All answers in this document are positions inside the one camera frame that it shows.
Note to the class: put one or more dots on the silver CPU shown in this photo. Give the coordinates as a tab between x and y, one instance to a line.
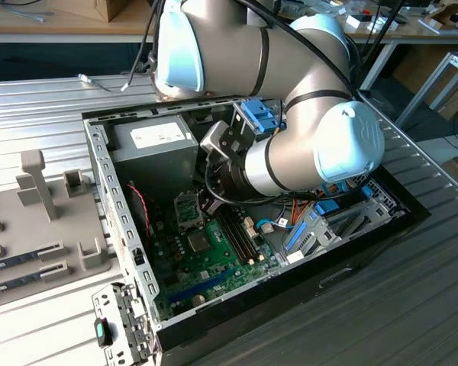
197	241

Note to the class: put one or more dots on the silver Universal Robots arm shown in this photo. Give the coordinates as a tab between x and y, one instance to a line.
233	49

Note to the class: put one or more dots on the CPU socket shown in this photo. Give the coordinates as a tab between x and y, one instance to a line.
186	240

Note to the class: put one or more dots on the white board connector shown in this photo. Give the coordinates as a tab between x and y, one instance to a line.
249	221
252	231

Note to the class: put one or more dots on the silver disk bay cage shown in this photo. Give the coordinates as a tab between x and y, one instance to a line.
237	119

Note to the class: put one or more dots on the black RAM slot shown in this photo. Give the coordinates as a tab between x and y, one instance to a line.
243	237
234	241

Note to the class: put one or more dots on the grey power supply unit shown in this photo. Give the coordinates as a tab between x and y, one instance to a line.
152	171

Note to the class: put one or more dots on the green motherboard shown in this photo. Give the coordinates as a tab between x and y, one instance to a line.
221	265

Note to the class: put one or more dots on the black case fan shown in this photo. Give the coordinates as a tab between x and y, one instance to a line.
139	217

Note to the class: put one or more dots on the hard disk in blue carrier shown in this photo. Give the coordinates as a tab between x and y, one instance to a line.
326	208

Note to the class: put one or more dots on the blue expansion slot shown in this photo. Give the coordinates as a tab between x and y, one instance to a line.
202	286

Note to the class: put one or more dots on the round coin battery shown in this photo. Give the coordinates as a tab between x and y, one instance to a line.
199	299

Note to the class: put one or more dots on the black PC case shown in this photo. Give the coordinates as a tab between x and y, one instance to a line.
252	305

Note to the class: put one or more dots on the perforated silver drive cage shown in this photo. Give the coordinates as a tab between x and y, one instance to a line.
381	206

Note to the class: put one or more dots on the black blue case latch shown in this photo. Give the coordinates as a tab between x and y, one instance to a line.
101	331

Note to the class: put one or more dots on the black stand pole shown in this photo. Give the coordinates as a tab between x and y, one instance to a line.
380	34

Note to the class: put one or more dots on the brown cardboard box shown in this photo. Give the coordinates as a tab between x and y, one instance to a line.
107	9

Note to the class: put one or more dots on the grey parts rack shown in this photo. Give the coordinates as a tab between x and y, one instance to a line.
30	236

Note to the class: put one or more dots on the long wooden desk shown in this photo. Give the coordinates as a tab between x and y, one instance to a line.
412	34

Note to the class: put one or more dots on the dark RAM stick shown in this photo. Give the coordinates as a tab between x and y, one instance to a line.
11	285
11	263

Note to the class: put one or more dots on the open cardboard box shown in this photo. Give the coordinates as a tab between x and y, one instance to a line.
442	15

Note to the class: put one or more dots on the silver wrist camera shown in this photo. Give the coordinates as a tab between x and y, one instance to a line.
210	204

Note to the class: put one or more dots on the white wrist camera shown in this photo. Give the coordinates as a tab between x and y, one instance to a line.
213	137

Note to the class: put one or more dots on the blue carrier rail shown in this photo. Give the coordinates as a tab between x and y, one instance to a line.
295	236

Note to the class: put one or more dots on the aluminium profile frame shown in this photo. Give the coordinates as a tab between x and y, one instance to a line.
423	89

